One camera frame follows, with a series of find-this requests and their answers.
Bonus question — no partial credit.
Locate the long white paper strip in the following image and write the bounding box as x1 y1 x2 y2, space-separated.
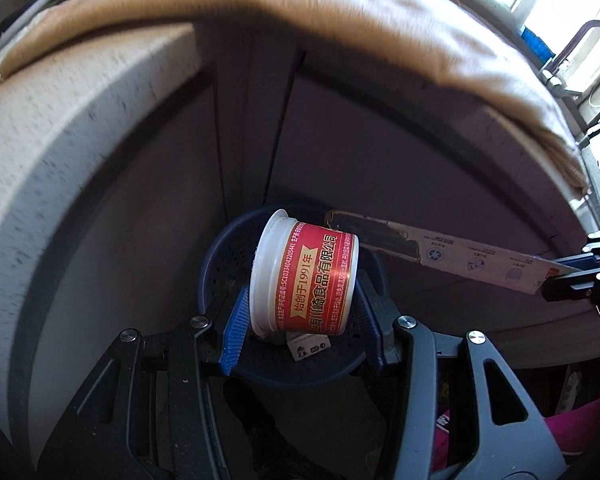
325 210 576 295

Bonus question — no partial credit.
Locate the red white plastic cup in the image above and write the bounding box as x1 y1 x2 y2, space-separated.
249 209 360 338

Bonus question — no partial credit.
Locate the dark blue trash bin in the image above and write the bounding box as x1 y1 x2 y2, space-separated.
197 205 366 389

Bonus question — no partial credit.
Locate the trash inside bin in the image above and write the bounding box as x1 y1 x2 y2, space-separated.
286 332 332 362

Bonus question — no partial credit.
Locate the steel kitchen faucet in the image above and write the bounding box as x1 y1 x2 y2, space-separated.
538 18 600 104

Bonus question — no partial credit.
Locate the blue box on sill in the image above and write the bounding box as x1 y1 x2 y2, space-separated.
520 26 555 64

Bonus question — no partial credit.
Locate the beige cloth on counter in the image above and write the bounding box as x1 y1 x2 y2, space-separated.
0 0 590 194

